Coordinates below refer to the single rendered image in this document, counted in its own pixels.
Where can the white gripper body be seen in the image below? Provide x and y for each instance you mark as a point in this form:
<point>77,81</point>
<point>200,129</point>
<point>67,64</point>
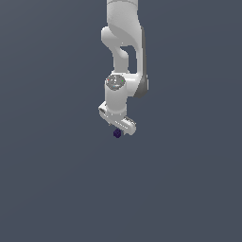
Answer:
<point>118,121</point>

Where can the small dark purple cube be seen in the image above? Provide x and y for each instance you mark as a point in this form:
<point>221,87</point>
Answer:
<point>117,133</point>

